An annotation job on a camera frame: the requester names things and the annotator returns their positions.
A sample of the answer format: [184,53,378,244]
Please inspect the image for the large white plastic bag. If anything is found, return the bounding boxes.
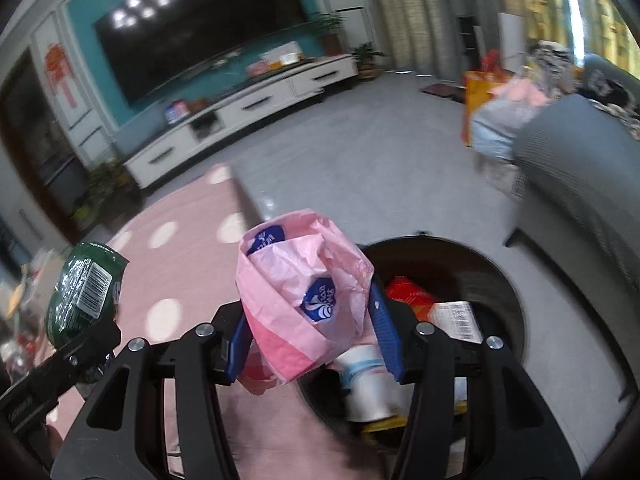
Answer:
[470,77,551,163]

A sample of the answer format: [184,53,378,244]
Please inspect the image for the black tower speaker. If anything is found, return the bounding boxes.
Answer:
[457,15,481,56]

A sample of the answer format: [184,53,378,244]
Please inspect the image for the grey sofa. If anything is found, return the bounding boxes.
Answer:
[505,55,640,401]

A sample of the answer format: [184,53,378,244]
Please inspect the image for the white television cabinet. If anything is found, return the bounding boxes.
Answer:
[122,54,361,191]

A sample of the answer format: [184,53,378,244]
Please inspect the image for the orange shopping bag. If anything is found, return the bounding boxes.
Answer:
[460,50,511,148]

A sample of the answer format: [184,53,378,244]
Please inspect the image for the red snack packet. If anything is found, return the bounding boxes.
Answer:
[385,276,443,321]

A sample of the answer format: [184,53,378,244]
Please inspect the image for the dark floor mat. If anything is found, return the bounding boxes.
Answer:
[420,82,466,103]

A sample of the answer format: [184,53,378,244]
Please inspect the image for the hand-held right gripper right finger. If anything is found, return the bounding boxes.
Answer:
[370,282,581,480]

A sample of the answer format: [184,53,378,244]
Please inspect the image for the potted plant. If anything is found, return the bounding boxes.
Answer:
[350,42,386,82]
[72,157,141,231]
[307,10,348,56]

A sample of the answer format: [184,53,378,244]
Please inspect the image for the pink dotted tablecloth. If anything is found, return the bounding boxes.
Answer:
[45,162,361,480]

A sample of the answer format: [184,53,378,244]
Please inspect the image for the blue code sign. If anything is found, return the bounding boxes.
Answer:
[164,101,191,125]

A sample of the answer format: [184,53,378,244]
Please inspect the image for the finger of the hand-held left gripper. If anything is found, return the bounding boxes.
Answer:
[45,317,123,386]

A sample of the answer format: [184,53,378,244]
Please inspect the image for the clothes on sofa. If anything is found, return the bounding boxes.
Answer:
[582,67,640,138]

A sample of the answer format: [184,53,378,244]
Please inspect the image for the yellow snack bag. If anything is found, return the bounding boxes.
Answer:
[362,412,408,433]

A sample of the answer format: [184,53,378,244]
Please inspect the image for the red wall decoration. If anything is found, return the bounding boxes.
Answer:
[42,42,81,111]

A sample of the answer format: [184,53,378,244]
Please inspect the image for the white card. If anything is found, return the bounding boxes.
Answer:
[260,42,303,68]

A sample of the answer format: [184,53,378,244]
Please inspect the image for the black television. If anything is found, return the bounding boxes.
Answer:
[94,0,307,107]

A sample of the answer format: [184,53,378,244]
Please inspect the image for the black round bin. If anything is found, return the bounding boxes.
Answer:
[295,232,528,448]

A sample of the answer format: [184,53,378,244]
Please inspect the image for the white tower appliance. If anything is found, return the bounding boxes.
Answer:
[499,12,526,68]

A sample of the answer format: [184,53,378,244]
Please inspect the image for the pink blue-print plastic pack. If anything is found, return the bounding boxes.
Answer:
[236,212,376,396]

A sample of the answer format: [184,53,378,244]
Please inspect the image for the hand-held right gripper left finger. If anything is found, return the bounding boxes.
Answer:
[50,302,251,480]

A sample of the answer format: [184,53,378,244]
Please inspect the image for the yellow patterned curtain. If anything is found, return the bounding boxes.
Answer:
[500,0,621,61]

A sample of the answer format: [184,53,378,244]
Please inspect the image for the dark green snack bag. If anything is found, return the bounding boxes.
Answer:
[44,241,131,348]

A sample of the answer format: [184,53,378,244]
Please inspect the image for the white blue-striped paper cup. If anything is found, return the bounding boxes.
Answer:
[332,342,416,423]

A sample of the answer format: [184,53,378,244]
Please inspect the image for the pile of clothes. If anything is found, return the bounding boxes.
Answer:
[525,40,583,96]

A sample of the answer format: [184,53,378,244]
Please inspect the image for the beige curtain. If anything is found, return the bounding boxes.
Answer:
[360,0,501,78]

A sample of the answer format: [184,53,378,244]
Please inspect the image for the cardboard box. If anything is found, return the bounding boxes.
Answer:
[480,157,528,201]

